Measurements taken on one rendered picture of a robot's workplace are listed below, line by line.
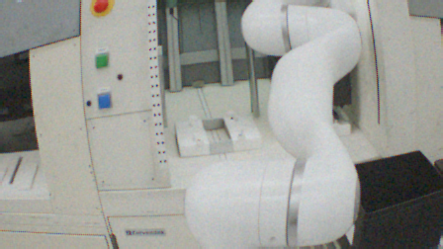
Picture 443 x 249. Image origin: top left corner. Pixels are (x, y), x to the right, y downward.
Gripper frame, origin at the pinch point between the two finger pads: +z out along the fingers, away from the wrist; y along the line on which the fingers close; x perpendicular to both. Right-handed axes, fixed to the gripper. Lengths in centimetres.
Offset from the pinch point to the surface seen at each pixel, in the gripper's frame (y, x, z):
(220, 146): -28.0, -32.7, -10.5
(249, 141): -20.5, -32.3, -10.5
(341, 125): 6.7, -31.4, -10.3
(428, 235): 16, -41, -75
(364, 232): -5, -33, -74
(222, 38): -18, -16, 54
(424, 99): 32.8, -19.6, -30.2
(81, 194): -67, -35, -30
